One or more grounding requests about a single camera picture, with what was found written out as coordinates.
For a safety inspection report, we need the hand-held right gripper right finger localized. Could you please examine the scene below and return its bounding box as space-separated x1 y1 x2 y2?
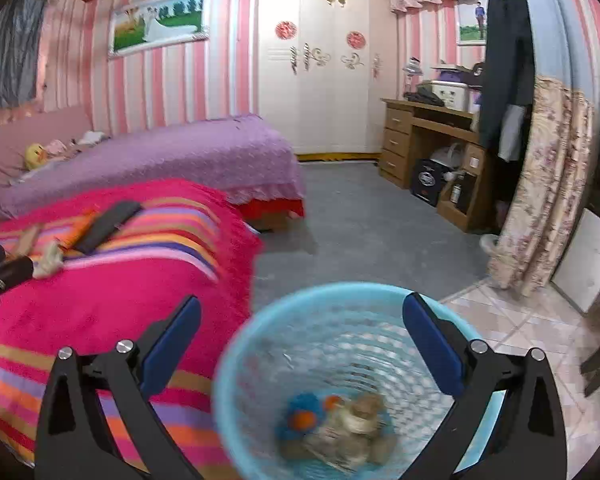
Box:
401 293 568 480

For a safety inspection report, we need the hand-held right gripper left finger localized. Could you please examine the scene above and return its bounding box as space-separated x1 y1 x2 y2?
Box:
35 295 206 480

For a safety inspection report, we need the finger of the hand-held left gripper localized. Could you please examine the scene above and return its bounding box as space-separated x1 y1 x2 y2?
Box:
0 256 34 293

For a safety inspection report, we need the grey face mask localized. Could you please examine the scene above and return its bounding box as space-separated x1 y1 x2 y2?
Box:
31 241 65 279

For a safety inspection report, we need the light blue plastic mesh basket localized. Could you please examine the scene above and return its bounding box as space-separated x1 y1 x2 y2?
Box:
212 282 506 480

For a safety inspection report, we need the blue mesh scrubber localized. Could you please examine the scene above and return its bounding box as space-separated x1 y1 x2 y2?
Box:
275 392 331 443

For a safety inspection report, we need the orange plastic bag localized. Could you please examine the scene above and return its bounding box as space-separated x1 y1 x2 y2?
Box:
65 212 101 248

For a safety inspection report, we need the black tablet case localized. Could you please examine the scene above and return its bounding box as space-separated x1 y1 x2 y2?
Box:
74 201 143 255

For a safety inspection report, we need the white fan stand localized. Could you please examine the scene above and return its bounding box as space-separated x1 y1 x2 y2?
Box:
479 232 503 266

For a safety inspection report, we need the yellow duck plush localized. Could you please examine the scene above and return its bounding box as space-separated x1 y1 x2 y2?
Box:
25 143 48 169

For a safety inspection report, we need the pink headboard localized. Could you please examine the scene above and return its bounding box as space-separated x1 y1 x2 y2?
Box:
0 106 95 186

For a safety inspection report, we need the black box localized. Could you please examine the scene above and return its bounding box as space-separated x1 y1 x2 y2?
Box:
411 159 446 207

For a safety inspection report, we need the white board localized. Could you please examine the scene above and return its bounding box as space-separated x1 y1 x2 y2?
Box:
550 207 600 316

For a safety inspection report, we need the purple dotted bed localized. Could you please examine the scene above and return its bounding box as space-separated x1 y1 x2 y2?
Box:
0 112 306 233

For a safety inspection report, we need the white round appliance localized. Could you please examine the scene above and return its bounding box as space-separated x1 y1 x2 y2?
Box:
430 142 468 176

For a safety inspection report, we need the floral curtain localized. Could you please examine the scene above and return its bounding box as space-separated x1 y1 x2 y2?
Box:
489 74 596 298

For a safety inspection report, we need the wooden desk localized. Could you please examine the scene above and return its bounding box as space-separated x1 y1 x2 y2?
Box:
379 99 498 233

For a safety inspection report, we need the grey curtain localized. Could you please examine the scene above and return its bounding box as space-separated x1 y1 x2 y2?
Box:
0 0 48 108

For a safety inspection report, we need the dark bag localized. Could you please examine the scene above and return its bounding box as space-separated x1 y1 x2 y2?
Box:
405 91 446 107

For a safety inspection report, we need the white storage box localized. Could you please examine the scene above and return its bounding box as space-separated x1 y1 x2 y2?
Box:
432 81 468 111

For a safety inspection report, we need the white wardrobe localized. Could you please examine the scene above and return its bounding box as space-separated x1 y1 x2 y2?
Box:
257 0 398 157

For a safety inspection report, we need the desk lamp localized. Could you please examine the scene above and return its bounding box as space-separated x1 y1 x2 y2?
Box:
402 57 423 101

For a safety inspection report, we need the dark hanging jacket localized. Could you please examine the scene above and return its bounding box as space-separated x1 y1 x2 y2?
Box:
479 0 536 163

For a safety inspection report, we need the large framed wall photo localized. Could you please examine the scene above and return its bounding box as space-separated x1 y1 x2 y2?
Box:
107 0 212 58

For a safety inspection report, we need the small framed wall photo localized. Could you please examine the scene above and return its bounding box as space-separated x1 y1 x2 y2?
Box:
455 0 493 46

